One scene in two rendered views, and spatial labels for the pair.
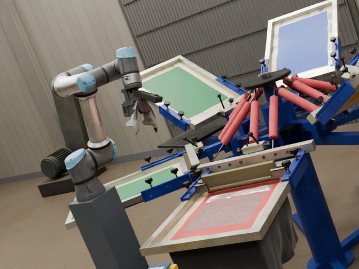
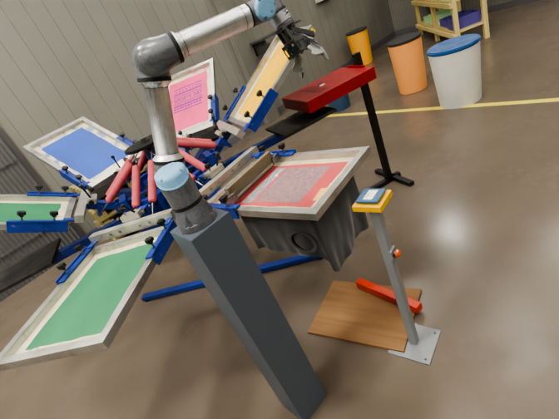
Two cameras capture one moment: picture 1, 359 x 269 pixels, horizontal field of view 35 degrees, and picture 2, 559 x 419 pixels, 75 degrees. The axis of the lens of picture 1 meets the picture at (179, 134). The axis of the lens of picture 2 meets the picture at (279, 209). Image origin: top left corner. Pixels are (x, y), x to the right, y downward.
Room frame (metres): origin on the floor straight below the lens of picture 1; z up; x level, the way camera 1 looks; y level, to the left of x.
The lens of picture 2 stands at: (2.11, 1.63, 1.76)
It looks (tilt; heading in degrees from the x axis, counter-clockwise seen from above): 28 degrees down; 287
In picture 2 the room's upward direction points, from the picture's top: 24 degrees counter-clockwise
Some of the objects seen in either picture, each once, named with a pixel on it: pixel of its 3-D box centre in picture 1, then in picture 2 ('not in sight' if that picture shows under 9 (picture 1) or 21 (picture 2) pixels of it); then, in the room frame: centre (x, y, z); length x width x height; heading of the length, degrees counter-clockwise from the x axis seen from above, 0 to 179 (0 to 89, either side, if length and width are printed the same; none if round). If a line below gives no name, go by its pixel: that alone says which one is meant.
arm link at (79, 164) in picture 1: (79, 164); (176, 184); (2.76, 0.52, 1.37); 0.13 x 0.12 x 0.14; 120
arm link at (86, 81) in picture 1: (72, 84); (207, 33); (2.47, 0.35, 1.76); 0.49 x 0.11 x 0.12; 30
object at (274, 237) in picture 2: not in sight; (284, 232); (2.60, 0.09, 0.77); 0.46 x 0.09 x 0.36; 150
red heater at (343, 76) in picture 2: not in sight; (327, 88); (2.23, -1.33, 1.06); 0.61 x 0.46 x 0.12; 30
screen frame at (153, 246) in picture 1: (228, 202); (282, 181); (2.56, -0.10, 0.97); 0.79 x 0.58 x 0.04; 150
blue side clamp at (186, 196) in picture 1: (197, 190); (220, 209); (2.90, 0.02, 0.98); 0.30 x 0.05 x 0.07; 150
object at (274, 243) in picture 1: (281, 246); not in sight; (2.40, -0.25, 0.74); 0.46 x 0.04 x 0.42; 150
